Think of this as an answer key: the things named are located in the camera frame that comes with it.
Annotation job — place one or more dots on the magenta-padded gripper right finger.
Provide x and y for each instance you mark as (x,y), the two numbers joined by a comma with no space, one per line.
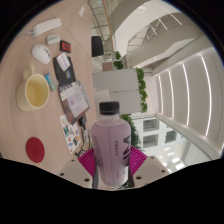
(150,170)

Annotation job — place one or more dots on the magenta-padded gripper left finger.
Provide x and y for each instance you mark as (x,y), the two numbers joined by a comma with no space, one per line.
(76,170)

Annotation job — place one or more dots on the purple drink bottle black cap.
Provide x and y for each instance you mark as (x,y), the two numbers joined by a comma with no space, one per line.
(110,146)

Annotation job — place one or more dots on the colourful sticker sheet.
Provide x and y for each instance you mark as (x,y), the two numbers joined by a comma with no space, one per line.
(70,133)

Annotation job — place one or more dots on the green plant hedge row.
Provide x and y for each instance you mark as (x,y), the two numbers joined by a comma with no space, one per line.
(133,131)

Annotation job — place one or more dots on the flat round red coaster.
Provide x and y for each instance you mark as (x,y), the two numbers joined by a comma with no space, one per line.
(35,150)

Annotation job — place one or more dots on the small black device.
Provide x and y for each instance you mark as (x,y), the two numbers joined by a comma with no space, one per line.
(82,120)

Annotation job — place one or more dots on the white chair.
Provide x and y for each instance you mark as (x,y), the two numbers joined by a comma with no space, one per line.
(101,96)

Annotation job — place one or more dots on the ceiling light strips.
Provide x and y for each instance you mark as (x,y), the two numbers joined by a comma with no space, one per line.
(186,93)

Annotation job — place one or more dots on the pale yellow mug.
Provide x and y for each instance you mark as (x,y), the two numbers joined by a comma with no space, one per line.
(23,100)

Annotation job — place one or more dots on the white cabinet with plants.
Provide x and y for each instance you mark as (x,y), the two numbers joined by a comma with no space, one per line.
(116,88)

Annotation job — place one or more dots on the small teal packet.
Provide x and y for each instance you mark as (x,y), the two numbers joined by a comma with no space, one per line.
(51,82)

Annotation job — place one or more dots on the black notebook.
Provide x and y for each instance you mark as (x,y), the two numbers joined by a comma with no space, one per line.
(65,77)

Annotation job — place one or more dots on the small white box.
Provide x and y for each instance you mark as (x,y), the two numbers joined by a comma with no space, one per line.
(63,61)

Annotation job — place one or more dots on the potted green plants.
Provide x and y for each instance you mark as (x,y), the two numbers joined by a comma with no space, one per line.
(118,63)

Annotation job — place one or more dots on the white computer mouse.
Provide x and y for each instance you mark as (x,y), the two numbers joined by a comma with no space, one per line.
(41,54)

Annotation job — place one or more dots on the small black red box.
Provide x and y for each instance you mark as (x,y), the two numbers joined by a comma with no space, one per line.
(65,46)

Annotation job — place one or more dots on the black chair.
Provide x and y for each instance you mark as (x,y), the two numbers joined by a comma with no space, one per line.
(97,46)

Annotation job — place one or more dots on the small grey oval device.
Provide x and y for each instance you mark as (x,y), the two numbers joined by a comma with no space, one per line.
(53,39)

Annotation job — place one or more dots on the white paper card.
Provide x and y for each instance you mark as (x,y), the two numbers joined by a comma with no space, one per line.
(81,11)

